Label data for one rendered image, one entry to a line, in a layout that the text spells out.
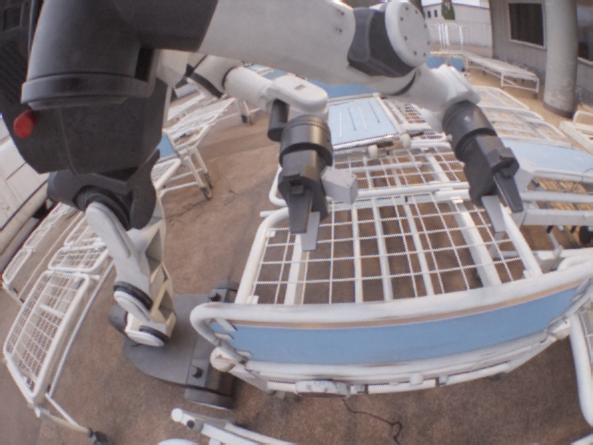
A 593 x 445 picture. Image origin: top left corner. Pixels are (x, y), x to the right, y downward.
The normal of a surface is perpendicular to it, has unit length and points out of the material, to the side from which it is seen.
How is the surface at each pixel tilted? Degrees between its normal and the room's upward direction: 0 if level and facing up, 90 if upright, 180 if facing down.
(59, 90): 88
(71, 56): 90
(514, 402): 0
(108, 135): 118
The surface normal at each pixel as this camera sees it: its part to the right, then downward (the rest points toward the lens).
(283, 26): 0.40, 0.77
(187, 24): 0.22, 0.95
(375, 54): 0.55, 0.33
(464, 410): -0.23, -0.73
